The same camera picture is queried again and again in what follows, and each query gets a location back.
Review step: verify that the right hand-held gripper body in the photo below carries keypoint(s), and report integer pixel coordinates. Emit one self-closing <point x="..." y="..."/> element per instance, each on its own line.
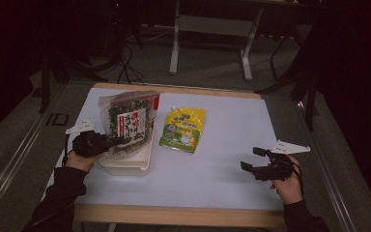
<point x="275" y="170"/>

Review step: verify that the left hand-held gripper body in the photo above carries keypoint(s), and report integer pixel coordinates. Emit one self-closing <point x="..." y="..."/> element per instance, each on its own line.
<point x="88" y="143"/>

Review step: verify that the clear dried seaweed bag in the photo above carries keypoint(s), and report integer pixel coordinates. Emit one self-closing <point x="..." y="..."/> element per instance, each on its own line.
<point x="128" y="119"/>

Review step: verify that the white divided lunch box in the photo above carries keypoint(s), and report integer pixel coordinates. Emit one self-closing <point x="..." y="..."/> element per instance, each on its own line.
<point x="132" y="164"/>

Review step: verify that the person's left hand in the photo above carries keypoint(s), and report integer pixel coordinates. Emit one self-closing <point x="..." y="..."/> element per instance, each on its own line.
<point x="80" y="162"/>

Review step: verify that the person's right hand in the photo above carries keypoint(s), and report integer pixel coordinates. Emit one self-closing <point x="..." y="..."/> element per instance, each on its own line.
<point x="290" y="190"/>

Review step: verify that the dark floor socket plate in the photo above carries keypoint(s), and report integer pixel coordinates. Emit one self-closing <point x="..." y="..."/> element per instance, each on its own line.
<point x="58" y="119"/>

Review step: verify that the white table mat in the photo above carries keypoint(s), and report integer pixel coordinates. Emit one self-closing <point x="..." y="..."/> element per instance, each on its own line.
<point x="206" y="174"/>

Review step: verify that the yellow sauce pouch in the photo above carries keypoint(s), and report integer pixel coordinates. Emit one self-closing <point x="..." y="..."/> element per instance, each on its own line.
<point x="183" y="129"/>

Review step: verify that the black metal stand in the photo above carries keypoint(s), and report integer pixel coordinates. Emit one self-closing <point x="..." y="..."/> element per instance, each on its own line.
<point x="310" y="96"/>
<point x="45" y="83"/>

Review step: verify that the metal floor rail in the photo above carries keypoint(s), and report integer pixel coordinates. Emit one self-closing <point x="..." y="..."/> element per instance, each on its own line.
<point x="328" y="174"/>
<point x="9" y="167"/>

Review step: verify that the white metal desk frame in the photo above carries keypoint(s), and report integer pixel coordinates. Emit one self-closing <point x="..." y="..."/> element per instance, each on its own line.
<point x="215" y="25"/>

